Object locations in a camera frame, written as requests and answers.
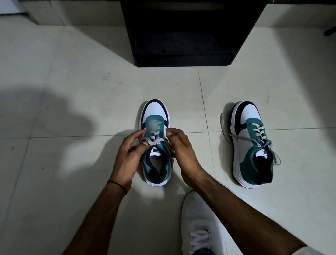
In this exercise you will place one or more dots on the person's left hand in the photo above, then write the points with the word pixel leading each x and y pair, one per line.
pixel 127 161

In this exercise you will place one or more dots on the person's right hand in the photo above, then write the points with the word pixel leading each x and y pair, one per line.
pixel 186 160

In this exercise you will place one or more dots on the person's left thumb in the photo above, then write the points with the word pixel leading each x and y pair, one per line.
pixel 140 149

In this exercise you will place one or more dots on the person's right thumb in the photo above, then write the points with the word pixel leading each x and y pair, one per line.
pixel 173 147

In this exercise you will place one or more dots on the grey shoelace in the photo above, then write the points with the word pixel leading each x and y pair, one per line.
pixel 155 131
pixel 258 131

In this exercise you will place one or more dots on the person's right forearm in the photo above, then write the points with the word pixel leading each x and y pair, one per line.
pixel 236 212

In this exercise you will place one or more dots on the person's left forearm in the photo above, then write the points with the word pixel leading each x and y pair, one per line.
pixel 101 220

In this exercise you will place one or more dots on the teal and white sneaker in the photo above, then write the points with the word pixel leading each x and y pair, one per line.
pixel 154 168
pixel 249 168

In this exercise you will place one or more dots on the black wrist thread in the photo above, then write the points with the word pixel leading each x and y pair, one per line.
pixel 118 184

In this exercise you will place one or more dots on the white worn shoe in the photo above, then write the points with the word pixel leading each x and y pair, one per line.
pixel 194 212

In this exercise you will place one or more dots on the white shoelace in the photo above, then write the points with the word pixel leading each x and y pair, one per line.
pixel 200 237

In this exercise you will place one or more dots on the blue jeans leg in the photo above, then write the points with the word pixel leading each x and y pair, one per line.
pixel 204 251

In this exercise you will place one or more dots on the black cabinet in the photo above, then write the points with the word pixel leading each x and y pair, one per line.
pixel 183 34

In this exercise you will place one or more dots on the light grey sleeve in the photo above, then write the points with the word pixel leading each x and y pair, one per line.
pixel 305 251

